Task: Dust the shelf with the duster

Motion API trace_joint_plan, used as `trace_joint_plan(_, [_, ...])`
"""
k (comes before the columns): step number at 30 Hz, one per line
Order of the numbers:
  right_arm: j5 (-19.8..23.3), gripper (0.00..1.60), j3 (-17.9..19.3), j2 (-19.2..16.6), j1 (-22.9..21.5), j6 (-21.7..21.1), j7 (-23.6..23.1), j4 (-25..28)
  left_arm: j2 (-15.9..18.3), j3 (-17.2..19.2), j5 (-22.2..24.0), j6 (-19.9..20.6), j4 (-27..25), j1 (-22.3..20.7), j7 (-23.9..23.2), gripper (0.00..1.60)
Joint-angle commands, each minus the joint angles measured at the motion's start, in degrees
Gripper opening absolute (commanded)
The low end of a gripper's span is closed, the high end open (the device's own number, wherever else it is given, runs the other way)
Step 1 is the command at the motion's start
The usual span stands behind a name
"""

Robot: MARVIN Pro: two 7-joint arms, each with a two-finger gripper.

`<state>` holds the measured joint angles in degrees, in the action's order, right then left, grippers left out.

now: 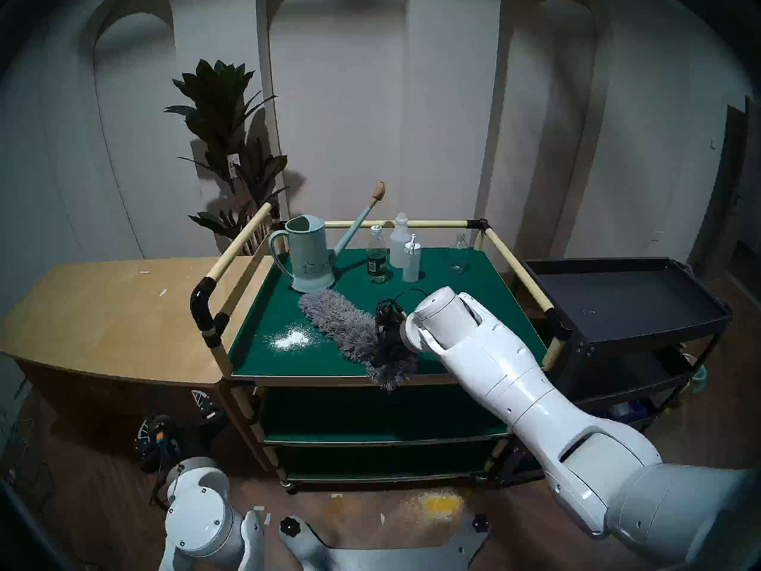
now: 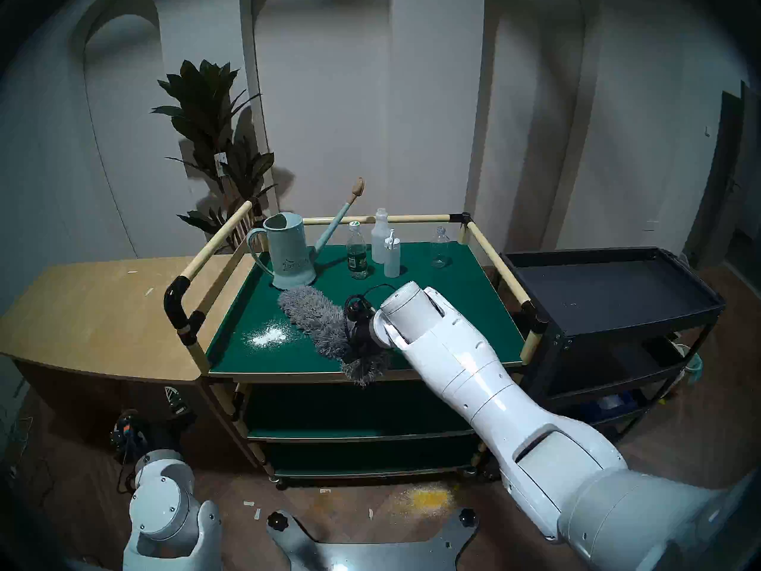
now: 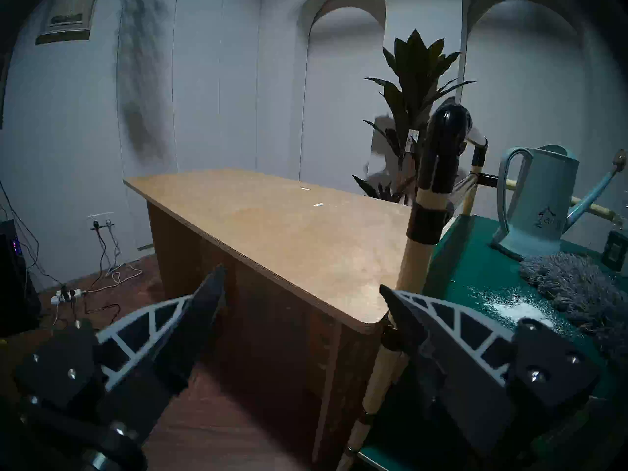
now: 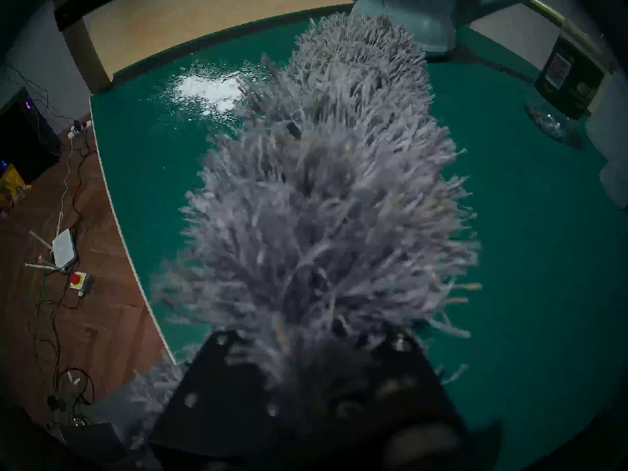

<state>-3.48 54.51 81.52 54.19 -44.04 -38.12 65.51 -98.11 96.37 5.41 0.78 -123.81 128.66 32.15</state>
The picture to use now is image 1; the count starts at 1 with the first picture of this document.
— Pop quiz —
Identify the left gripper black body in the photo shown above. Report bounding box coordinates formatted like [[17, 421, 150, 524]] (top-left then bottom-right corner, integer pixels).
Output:
[[143, 412, 209, 472]]

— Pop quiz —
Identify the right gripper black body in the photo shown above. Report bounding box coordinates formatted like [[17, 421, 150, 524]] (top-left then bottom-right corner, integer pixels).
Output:
[[372, 323, 417, 368]]

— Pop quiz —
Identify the grey fluffy duster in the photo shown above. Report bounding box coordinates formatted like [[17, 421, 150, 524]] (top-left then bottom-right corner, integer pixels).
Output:
[[297, 288, 420, 392]]

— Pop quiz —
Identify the green shelf cart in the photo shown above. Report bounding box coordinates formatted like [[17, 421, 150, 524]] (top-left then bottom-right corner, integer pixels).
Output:
[[190, 202, 574, 494]]

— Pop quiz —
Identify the green label water bottle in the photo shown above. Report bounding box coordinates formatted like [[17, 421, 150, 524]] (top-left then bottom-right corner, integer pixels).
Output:
[[366, 225, 388, 284]]

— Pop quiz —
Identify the white opaque plastic bottle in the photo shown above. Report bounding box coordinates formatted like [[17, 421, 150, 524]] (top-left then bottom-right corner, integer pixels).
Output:
[[389, 213, 411, 269]]

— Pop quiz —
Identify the white powder pile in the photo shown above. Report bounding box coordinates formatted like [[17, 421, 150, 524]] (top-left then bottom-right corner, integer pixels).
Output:
[[265, 323, 325, 353]]

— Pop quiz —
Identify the small clear empty bottle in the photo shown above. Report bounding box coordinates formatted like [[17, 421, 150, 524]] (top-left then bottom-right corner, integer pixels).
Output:
[[448, 233, 470, 274]]

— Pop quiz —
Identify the light blue watering can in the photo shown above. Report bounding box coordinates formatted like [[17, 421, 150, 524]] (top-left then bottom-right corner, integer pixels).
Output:
[[269, 182, 387, 294]]

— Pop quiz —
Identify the yellow powder spill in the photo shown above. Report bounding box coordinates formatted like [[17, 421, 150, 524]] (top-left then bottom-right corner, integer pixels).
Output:
[[410, 490, 470, 523]]

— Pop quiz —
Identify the black utility cart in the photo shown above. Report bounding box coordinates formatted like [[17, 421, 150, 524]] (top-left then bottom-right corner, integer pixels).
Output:
[[493, 258, 733, 487]]

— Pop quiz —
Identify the blue plastic bin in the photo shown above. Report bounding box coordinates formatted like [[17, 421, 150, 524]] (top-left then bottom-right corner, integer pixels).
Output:
[[609, 400, 649, 422]]

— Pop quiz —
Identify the tall dark leafy plant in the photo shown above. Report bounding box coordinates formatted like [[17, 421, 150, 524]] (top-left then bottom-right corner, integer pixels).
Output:
[[165, 59, 290, 256]]

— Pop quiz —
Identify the teal plastic container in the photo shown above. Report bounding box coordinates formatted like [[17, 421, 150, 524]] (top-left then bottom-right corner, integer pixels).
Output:
[[684, 356, 709, 395]]

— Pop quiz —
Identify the dark door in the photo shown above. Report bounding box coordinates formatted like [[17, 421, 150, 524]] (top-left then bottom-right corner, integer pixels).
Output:
[[690, 97, 761, 279]]

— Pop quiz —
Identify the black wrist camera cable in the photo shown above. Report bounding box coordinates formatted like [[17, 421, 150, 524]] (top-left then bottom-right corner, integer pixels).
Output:
[[383, 287, 430, 318]]

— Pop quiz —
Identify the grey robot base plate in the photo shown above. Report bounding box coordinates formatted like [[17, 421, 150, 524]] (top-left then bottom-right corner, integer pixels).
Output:
[[279, 513, 491, 571]]

